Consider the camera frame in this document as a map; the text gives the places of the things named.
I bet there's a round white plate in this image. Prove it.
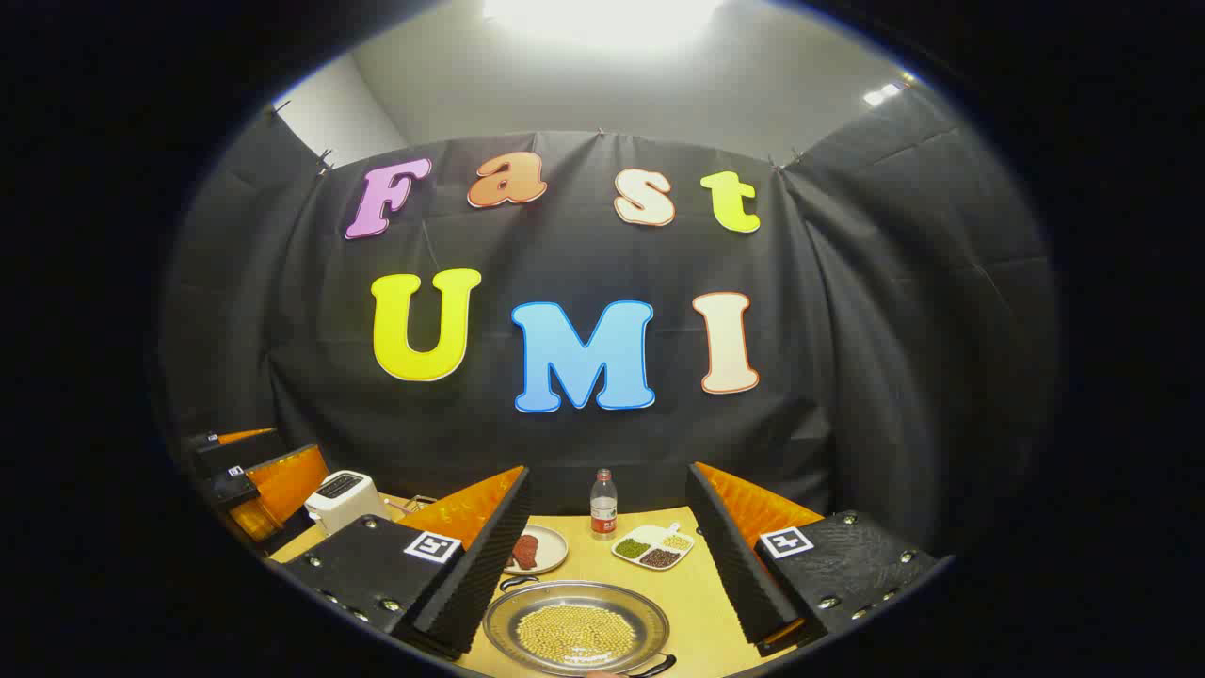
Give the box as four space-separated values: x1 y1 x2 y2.
503 524 570 576

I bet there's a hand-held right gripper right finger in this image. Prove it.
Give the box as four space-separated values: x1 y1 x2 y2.
685 461 944 658

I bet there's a large ceiling light panel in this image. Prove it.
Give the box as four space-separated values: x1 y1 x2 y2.
482 0 728 48

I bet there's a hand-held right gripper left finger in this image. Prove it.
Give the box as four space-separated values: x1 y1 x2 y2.
281 465 534 658

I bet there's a white toaster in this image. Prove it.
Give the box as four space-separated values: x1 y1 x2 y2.
304 470 389 537

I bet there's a pile of soybeans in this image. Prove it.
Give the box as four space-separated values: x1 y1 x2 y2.
515 604 640 666

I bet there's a steel pot with black handles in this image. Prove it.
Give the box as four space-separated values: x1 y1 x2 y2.
482 575 678 678

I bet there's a black backdrop cloth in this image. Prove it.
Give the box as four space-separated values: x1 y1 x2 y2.
160 89 1060 557

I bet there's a clear plastic water bottle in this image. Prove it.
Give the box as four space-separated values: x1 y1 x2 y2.
590 468 619 541

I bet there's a white divided dish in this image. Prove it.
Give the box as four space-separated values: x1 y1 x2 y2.
611 523 697 573

